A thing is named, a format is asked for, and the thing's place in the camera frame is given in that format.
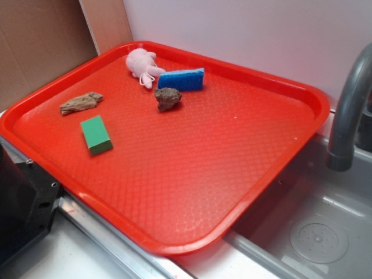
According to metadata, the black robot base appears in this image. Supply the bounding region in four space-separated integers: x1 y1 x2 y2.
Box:
1 147 61 268

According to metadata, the grey toy faucet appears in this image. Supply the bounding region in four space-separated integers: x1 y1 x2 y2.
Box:
326 44 371 171

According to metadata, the red plastic tray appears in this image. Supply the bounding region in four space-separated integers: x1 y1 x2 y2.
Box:
1 42 330 256

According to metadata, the green rectangular block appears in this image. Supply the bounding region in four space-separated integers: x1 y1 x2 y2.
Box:
80 116 113 156

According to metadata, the blue sponge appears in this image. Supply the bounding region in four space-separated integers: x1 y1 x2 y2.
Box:
158 68 205 91

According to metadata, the grey plastic sink basin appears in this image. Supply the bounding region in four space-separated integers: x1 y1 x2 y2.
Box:
171 136 372 279

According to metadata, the dark brown rock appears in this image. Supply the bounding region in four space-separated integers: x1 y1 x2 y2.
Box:
154 87 182 112

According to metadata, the brown cardboard panel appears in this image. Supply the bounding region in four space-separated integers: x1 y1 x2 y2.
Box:
1 1 97 110

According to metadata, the brown wood chip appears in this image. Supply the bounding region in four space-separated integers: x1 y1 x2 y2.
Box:
59 92 103 115

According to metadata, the pink plush toy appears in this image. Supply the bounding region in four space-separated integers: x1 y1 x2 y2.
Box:
126 48 166 89

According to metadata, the light wooden board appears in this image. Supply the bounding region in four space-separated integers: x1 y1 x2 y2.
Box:
79 0 133 55

